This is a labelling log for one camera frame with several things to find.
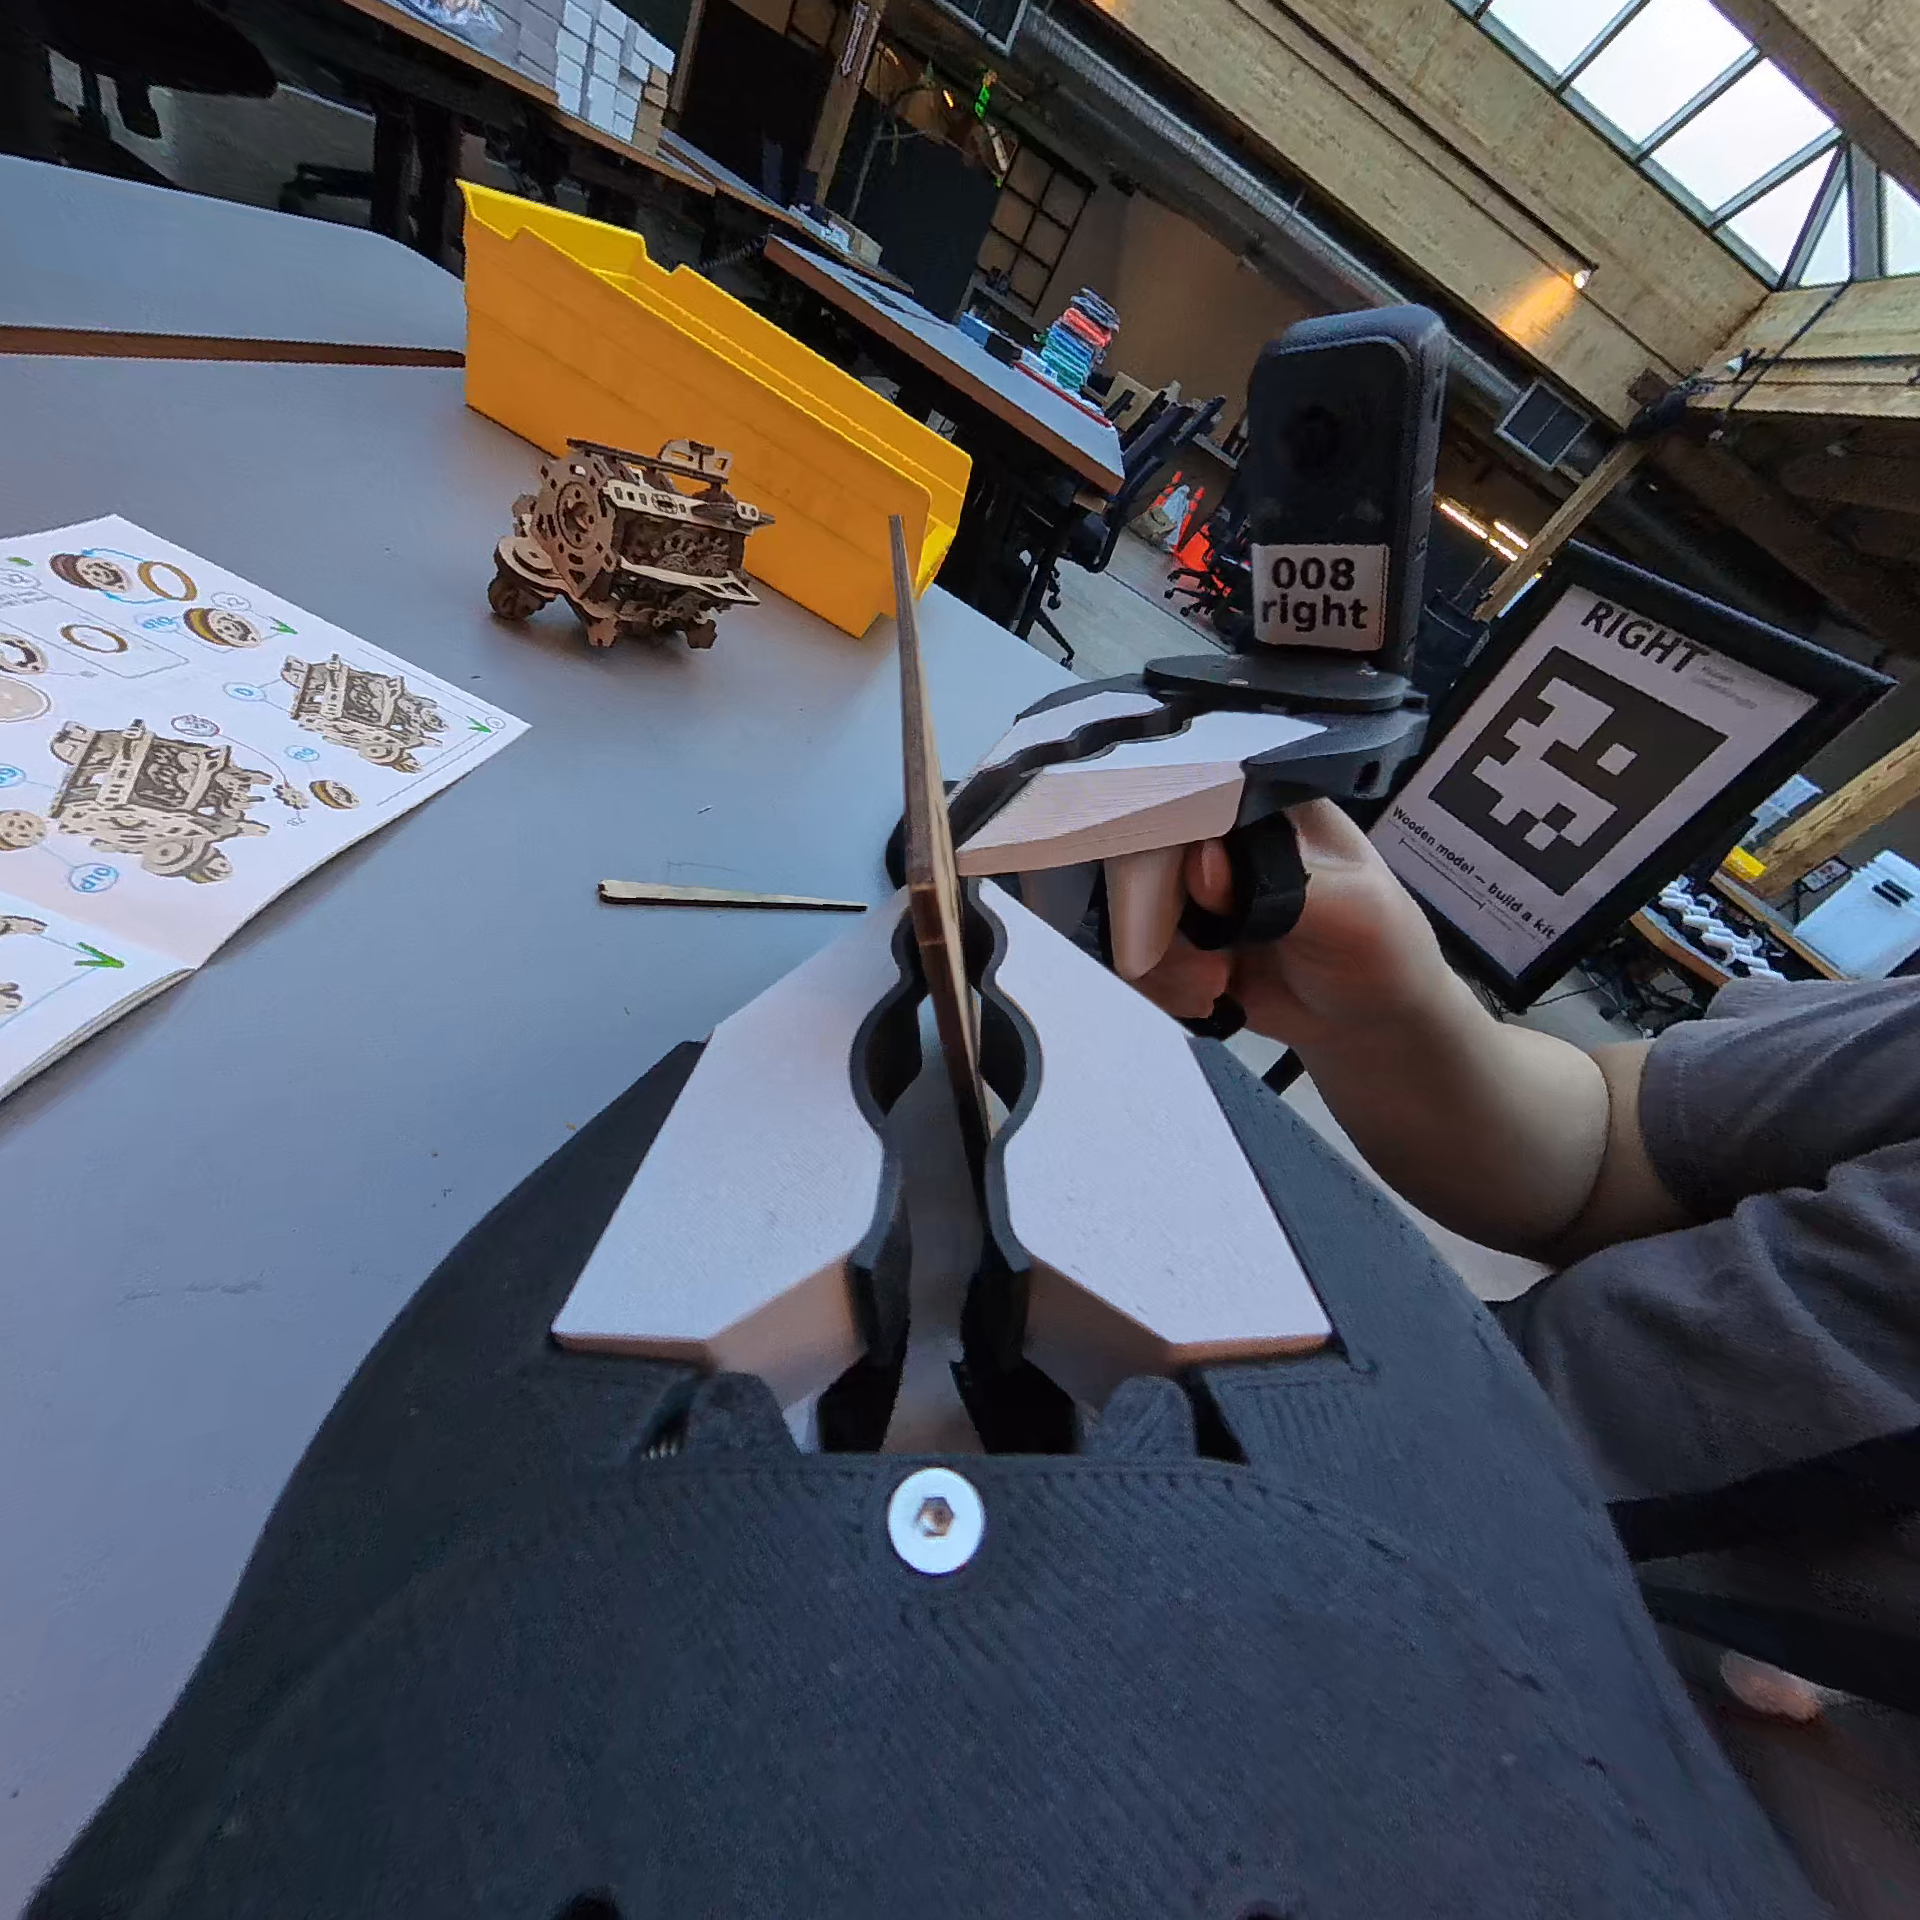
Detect black office chair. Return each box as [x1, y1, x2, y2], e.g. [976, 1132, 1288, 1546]
[1014, 394, 1225, 669]

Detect person's grey shirt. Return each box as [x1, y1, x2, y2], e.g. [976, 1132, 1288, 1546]
[1486, 977, 1920, 1920]

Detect laser-cut wooden parts sheet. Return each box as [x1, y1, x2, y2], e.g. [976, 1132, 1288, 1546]
[884, 514, 1000, 1186]

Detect stack of coloured boxes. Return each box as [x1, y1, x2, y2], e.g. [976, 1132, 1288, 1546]
[1036, 289, 1127, 404]

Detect grey background table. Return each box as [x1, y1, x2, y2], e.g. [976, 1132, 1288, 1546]
[761, 232, 1127, 496]

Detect person's right forearm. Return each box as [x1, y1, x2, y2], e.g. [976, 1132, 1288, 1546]
[1296, 960, 1706, 1269]

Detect yellow plastic bin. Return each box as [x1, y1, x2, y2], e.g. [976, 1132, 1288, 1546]
[457, 180, 974, 640]

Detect open instruction booklet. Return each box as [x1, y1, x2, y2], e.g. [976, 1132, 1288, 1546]
[0, 514, 531, 1104]

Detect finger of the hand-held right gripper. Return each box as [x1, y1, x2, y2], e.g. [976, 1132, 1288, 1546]
[951, 714, 1334, 882]
[904, 690, 1204, 868]

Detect assembled wooden model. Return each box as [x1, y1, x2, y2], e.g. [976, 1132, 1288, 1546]
[487, 439, 777, 649]

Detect black strap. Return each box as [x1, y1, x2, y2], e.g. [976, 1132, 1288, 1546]
[1612, 1487, 1920, 1565]
[1641, 1587, 1920, 1715]

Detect thin wooden strip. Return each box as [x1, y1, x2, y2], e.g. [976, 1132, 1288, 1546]
[596, 880, 874, 915]

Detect stack of white boxes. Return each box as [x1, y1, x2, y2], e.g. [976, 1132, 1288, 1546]
[516, 0, 676, 153]

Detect person's right hand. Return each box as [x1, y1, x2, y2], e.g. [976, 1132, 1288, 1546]
[1118, 801, 1504, 1057]

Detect white plastic crate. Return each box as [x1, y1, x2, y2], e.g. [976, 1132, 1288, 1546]
[1792, 848, 1920, 980]

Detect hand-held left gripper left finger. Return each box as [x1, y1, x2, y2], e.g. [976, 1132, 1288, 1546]
[551, 903, 940, 1452]

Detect framed marker sign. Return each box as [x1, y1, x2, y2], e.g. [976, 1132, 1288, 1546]
[1364, 544, 1900, 1015]

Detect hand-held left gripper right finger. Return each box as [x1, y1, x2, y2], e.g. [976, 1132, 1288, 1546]
[968, 882, 1337, 1433]

